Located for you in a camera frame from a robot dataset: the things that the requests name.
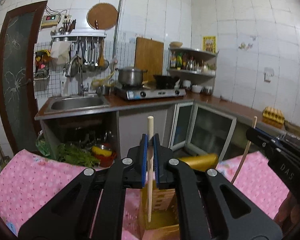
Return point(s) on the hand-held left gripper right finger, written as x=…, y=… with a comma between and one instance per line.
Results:
x=157, y=165

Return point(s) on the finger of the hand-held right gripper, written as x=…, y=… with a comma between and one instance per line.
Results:
x=266, y=133
x=257, y=138

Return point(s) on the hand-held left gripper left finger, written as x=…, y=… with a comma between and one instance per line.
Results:
x=145, y=160

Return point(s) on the wooden chopstick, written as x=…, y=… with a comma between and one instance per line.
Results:
x=242, y=157
x=150, y=130

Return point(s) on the golden perforated utensil holder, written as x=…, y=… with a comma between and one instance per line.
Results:
x=162, y=220

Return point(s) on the row of hanging metal utensils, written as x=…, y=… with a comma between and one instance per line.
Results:
x=86, y=63

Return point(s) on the bundle of utensils in cup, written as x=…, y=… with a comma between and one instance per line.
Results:
x=68, y=26

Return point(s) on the person's right hand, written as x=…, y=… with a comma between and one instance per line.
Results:
x=295, y=215

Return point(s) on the egg carton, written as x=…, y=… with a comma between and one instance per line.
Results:
x=273, y=115

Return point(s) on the brown board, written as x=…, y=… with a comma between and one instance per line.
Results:
x=296, y=128

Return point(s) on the red bowl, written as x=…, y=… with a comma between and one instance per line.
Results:
x=107, y=160

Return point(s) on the yellow bowl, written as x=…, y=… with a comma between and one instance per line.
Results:
x=101, y=150

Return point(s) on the narrow glass cabinet door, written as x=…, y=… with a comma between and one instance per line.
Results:
x=182, y=125

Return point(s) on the wide glass cabinet door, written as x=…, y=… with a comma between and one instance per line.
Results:
x=210, y=132

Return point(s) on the pile of metal cookware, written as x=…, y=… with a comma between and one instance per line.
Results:
x=90, y=136

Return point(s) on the brown kitchen counter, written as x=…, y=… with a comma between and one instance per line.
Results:
x=120, y=102

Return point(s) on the steel gas stove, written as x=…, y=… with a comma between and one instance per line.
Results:
x=150, y=93

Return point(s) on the glass jar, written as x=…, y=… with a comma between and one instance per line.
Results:
x=207, y=90

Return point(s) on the green leafy vegetables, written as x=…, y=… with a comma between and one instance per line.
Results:
x=75, y=155

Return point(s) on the stack of white plates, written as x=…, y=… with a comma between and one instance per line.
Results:
x=196, y=88

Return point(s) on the small steel cup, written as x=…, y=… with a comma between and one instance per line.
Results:
x=103, y=90

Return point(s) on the black wok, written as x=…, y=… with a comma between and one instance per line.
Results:
x=165, y=81

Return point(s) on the steel cooking pot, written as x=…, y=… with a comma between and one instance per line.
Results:
x=130, y=77

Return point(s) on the stainless steel sink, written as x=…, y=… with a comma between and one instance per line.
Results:
x=77, y=103

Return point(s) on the grey corner shelf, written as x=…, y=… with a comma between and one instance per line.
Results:
x=190, y=72

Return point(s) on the metal faucet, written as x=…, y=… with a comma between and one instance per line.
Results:
x=81, y=85

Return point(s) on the row of condiment bottles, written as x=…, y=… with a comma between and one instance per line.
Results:
x=180, y=61

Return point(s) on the wooden cutting board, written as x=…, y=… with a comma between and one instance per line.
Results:
x=150, y=55

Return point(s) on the wooden spatula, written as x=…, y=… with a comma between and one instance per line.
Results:
x=101, y=60

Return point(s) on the pink floral cloth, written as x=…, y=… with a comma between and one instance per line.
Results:
x=27, y=180

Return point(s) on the beige bowl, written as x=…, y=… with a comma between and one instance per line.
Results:
x=176, y=44

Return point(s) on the white plastic bag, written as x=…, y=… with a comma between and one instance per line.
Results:
x=60, y=53

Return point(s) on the white utensil rack shelf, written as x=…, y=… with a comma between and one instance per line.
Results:
x=85, y=33

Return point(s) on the brown framed glass door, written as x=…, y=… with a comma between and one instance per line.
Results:
x=17, y=80

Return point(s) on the round wooden board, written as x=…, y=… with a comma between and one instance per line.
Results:
x=105, y=13

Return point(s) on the beige controller box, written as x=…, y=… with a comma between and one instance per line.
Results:
x=50, y=22

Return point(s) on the white wall socket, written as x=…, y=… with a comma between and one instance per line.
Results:
x=268, y=73

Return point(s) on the wall stickers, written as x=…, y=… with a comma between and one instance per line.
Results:
x=242, y=46

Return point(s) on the yellow wall poster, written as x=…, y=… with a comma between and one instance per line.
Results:
x=209, y=44

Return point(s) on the grey wall pipe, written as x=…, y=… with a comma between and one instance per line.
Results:
x=120, y=10

